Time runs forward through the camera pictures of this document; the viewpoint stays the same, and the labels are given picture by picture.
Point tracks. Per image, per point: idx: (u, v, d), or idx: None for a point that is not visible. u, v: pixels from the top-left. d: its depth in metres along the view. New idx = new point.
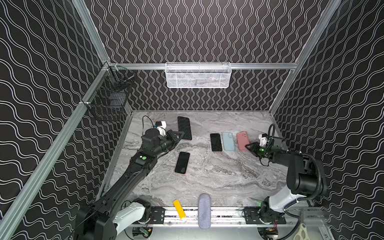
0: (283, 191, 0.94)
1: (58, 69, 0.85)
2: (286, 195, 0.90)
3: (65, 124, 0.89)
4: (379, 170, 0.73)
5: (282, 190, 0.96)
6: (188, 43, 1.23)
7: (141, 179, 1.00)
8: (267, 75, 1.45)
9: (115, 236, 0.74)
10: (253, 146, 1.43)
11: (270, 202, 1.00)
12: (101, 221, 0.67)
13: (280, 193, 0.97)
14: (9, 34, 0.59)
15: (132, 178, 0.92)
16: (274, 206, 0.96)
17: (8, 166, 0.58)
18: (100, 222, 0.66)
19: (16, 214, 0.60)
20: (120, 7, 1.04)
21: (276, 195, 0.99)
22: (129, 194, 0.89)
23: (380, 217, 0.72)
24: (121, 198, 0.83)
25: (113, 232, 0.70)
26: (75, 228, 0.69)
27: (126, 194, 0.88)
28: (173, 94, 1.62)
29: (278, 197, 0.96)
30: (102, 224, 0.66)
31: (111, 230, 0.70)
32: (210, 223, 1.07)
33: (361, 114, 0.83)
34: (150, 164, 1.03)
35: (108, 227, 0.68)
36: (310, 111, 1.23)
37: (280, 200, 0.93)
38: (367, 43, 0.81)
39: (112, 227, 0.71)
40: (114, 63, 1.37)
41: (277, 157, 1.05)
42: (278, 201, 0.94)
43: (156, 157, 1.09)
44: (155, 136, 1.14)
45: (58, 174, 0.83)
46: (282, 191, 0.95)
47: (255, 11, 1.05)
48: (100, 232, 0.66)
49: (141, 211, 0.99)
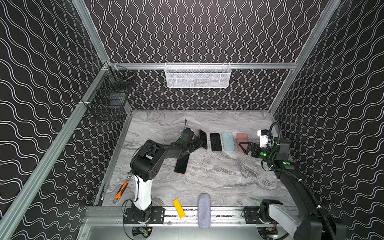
0: (287, 220, 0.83)
1: (58, 69, 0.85)
2: (289, 230, 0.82)
3: (65, 124, 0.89)
4: (379, 170, 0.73)
5: (286, 216, 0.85)
6: (188, 43, 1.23)
7: (175, 157, 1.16)
8: (267, 75, 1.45)
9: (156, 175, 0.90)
10: (255, 149, 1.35)
11: (274, 208, 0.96)
12: (161, 150, 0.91)
13: (284, 215, 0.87)
14: (9, 33, 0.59)
15: (179, 150, 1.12)
16: (273, 216, 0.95)
17: (8, 166, 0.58)
18: (161, 151, 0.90)
19: (16, 214, 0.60)
20: (120, 7, 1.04)
21: (280, 211, 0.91)
22: (170, 156, 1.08)
23: (380, 217, 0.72)
24: (172, 152, 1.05)
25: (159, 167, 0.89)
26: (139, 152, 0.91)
27: (170, 156, 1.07)
28: (173, 94, 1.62)
29: (279, 217, 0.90)
30: (162, 152, 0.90)
31: (161, 163, 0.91)
32: (210, 223, 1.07)
33: (361, 114, 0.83)
34: (183, 152, 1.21)
35: (163, 158, 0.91)
36: (310, 111, 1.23)
37: (281, 223, 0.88)
38: (367, 43, 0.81)
39: (161, 163, 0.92)
40: (114, 63, 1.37)
41: (287, 184, 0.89)
42: (280, 221, 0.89)
43: (187, 150, 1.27)
44: (192, 133, 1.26)
45: (58, 173, 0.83)
46: (286, 219, 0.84)
47: (255, 11, 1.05)
48: (157, 157, 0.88)
49: (148, 204, 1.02)
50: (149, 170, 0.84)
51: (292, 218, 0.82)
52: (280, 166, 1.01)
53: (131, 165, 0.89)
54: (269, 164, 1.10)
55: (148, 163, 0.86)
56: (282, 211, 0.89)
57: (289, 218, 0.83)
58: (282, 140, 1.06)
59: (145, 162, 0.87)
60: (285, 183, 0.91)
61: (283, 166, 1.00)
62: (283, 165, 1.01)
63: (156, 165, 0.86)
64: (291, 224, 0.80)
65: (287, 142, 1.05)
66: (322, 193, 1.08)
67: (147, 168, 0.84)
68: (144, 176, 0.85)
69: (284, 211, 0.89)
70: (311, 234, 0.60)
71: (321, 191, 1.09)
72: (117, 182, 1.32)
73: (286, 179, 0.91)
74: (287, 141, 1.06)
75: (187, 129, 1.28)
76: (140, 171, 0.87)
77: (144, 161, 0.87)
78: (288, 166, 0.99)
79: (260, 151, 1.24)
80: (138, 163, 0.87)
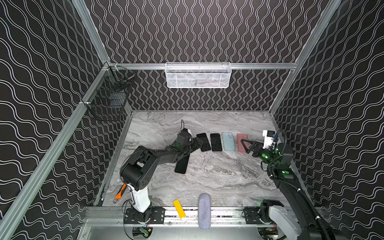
0: (287, 224, 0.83)
1: (58, 69, 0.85)
2: (288, 234, 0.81)
3: (65, 123, 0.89)
4: (379, 170, 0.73)
5: (287, 221, 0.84)
6: (188, 43, 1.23)
7: (169, 162, 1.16)
8: (267, 75, 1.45)
9: (148, 182, 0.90)
10: (256, 150, 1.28)
11: (274, 212, 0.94)
12: (153, 157, 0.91)
13: (284, 219, 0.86)
14: (9, 34, 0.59)
15: (174, 154, 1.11)
16: (274, 217, 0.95)
17: (8, 166, 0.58)
18: (153, 158, 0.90)
19: (16, 214, 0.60)
20: (120, 7, 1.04)
21: (280, 215, 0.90)
22: (163, 162, 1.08)
23: (380, 217, 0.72)
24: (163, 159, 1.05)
25: (150, 175, 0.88)
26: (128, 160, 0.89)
27: (163, 161, 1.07)
28: (173, 94, 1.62)
29: (279, 220, 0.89)
30: (154, 159, 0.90)
31: (152, 170, 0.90)
32: (210, 223, 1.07)
33: (361, 114, 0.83)
34: (178, 155, 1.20)
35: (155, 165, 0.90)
36: (310, 111, 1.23)
37: (281, 226, 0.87)
38: (367, 43, 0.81)
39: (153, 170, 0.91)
40: (114, 63, 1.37)
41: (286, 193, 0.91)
42: (280, 223, 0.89)
43: (184, 153, 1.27)
44: (187, 136, 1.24)
45: (58, 173, 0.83)
46: (286, 223, 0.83)
47: (255, 11, 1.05)
48: (149, 164, 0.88)
49: (148, 205, 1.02)
50: (140, 177, 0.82)
51: (292, 223, 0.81)
52: (278, 174, 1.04)
53: (120, 174, 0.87)
54: (268, 171, 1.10)
55: (138, 172, 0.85)
56: (282, 215, 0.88)
57: (289, 223, 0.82)
58: (286, 150, 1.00)
59: (136, 170, 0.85)
60: (284, 192, 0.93)
61: (282, 175, 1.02)
62: (282, 174, 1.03)
63: (147, 173, 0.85)
64: (291, 230, 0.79)
65: (289, 153, 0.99)
66: (322, 193, 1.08)
67: (139, 176, 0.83)
68: (134, 185, 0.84)
69: (284, 215, 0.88)
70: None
71: (321, 191, 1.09)
72: (117, 182, 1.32)
73: (284, 186, 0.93)
74: (290, 151, 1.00)
75: (182, 131, 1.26)
76: (130, 180, 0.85)
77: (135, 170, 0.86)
78: (287, 175, 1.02)
79: (261, 152, 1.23)
80: (127, 173, 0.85)
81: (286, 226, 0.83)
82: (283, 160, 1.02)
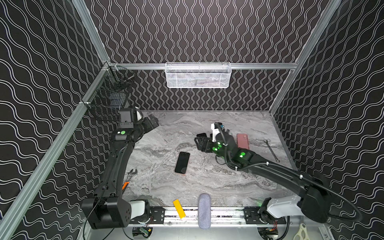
0: (288, 207, 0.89)
1: (58, 69, 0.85)
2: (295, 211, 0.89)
3: (65, 124, 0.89)
4: (379, 170, 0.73)
5: (285, 204, 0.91)
6: (188, 43, 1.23)
7: (127, 156, 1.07)
8: (267, 75, 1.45)
9: (129, 207, 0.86)
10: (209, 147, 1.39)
11: (271, 213, 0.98)
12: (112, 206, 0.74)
13: (283, 205, 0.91)
14: (9, 34, 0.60)
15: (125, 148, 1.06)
16: (278, 214, 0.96)
17: (8, 166, 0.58)
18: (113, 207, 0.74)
19: (16, 214, 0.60)
20: (120, 7, 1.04)
21: (277, 205, 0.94)
22: (124, 171, 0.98)
23: (380, 217, 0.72)
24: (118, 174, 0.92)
25: (125, 206, 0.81)
26: (90, 219, 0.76)
27: (122, 173, 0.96)
28: (173, 94, 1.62)
29: (282, 210, 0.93)
30: (113, 205, 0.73)
31: (123, 207, 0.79)
32: (210, 223, 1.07)
33: (361, 114, 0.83)
34: (132, 136, 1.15)
35: (120, 203, 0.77)
36: (310, 111, 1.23)
37: (286, 212, 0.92)
38: (367, 43, 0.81)
39: (124, 200, 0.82)
40: (114, 63, 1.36)
41: (261, 172, 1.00)
42: (283, 212, 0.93)
43: (136, 131, 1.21)
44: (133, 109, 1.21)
45: (58, 174, 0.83)
46: (286, 206, 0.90)
47: (255, 11, 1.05)
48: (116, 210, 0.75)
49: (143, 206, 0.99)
50: (120, 222, 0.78)
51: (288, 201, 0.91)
52: (240, 162, 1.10)
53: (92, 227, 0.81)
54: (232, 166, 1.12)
55: (113, 220, 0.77)
56: (278, 204, 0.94)
57: (287, 203, 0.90)
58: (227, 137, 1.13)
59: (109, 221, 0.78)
60: (258, 173, 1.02)
61: (242, 159, 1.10)
62: (241, 159, 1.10)
63: (121, 218, 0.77)
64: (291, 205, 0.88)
65: (230, 137, 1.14)
66: None
67: (117, 222, 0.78)
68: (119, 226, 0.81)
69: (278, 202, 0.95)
70: (317, 202, 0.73)
71: None
72: None
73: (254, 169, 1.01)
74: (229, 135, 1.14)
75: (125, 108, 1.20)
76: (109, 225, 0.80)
77: (106, 218, 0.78)
78: (245, 156, 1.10)
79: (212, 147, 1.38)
80: (101, 225, 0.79)
81: (289, 208, 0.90)
82: (231, 146, 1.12)
